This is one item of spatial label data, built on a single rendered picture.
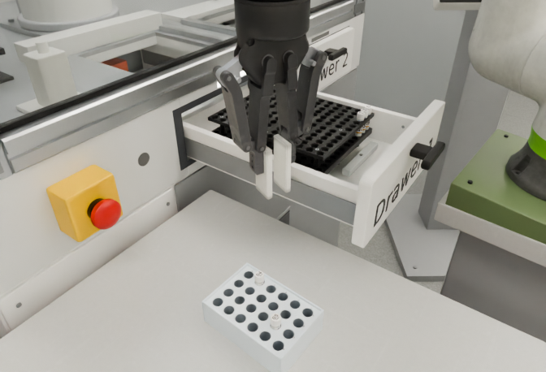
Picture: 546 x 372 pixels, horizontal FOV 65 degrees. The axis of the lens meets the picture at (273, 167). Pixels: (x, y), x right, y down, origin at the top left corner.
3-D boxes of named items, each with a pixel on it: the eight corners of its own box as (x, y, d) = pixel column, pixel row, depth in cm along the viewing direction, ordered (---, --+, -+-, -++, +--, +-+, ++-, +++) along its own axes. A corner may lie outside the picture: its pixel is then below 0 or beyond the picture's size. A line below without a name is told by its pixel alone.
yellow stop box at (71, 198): (127, 217, 59) (117, 174, 55) (82, 247, 54) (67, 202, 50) (105, 204, 62) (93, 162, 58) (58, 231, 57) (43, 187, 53)
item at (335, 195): (421, 150, 76) (427, 119, 72) (357, 230, 58) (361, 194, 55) (244, 97, 95) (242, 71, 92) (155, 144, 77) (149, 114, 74)
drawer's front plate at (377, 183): (432, 157, 77) (446, 100, 71) (361, 250, 57) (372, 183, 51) (422, 153, 77) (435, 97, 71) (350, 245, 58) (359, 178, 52)
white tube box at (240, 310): (322, 329, 53) (324, 309, 51) (280, 379, 48) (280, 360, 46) (248, 281, 60) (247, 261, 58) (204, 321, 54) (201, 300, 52)
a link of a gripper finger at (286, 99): (266, 46, 46) (276, 42, 47) (276, 133, 53) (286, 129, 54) (285, 56, 44) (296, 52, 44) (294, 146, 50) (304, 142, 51)
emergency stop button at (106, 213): (127, 220, 56) (121, 196, 54) (101, 237, 54) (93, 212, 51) (112, 212, 58) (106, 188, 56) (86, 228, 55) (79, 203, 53)
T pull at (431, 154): (444, 149, 63) (446, 141, 62) (427, 172, 58) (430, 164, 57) (420, 142, 65) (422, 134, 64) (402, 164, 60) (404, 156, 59)
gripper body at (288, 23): (253, 3, 37) (256, 102, 42) (331, -7, 41) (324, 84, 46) (215, -11, 42) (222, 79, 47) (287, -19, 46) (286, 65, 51)
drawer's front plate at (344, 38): (350, 69, 114) (355, 27, 108) (291, 107, 94) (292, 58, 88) (344, 67, 114) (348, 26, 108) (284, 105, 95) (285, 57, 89)
